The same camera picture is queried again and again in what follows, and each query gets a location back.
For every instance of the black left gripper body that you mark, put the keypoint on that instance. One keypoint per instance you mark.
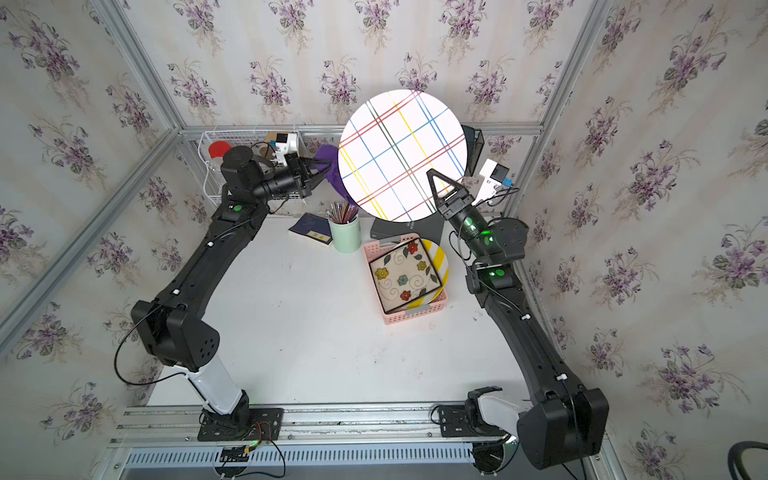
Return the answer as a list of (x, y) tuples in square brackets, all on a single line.
[(287, 182)]

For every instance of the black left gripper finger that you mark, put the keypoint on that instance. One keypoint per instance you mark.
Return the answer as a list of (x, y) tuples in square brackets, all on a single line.
[(312, 182), (313, 165)]

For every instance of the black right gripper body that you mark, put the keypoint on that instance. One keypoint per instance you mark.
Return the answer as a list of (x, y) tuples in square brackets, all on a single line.
[(463, 214)]

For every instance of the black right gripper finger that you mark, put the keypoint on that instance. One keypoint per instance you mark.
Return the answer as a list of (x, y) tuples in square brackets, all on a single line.
[(439, 190), (458, 192)]

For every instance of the purple microfiber cloth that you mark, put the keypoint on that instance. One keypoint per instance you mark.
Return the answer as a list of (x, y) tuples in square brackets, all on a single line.
[(333, 175)]

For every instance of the round plaid-striped white plate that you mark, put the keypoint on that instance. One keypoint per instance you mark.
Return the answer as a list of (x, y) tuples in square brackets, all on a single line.
[(388, 145)]

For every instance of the round yellow striped plate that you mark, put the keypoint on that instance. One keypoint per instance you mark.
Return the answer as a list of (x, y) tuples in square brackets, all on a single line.
[(432, 263)]

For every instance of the square floral black-rimmed plate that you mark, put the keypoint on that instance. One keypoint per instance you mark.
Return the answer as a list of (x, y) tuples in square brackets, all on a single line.
[(390, 271)]

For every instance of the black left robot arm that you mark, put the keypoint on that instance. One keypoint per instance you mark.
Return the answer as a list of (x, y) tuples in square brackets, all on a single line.
[(171, 326)]

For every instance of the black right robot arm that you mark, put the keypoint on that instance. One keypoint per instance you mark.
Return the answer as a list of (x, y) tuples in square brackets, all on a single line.
[(566, 421)]

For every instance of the dark grey notebook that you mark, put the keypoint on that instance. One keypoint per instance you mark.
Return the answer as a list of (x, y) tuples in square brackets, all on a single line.
[(388, 232)]

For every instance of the coloured pencils bundle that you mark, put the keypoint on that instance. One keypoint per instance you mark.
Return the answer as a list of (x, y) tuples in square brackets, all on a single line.
[(342, 213)]

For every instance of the dark blue paperback book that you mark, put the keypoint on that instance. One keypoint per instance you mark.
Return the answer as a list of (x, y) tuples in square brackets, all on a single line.
[(314, 228)]

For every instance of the mint green pencil cup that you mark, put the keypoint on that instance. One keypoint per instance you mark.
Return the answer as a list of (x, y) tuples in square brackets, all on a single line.
[(346, 237)]

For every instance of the pink perforated plastic basket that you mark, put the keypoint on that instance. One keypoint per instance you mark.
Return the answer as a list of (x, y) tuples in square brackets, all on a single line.
[(376, 247)]

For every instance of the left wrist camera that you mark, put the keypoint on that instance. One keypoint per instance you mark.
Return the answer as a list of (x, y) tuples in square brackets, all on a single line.
[(281, 144)]

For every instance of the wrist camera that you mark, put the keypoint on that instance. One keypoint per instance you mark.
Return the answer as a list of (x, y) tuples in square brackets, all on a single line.
[(281, 144), (495, 181)]

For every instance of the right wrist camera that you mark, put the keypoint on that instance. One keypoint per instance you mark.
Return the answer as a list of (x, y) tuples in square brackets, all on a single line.
[(495, 181)]

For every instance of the black mesh wall organizer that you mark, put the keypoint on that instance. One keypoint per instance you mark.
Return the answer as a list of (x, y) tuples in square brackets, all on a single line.
[(474, 142)]

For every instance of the white wire wall basket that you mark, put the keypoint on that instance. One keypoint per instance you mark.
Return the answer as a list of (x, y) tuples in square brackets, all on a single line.
[(212, 180)]

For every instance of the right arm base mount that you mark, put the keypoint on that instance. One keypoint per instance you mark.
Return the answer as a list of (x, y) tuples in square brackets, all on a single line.
[(454, 421)]

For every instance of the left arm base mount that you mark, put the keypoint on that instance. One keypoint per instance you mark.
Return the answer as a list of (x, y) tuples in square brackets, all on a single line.
[(258, 424)]

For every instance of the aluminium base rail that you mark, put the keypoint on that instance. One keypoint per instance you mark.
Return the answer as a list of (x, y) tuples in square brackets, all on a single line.
[(340, 436)]

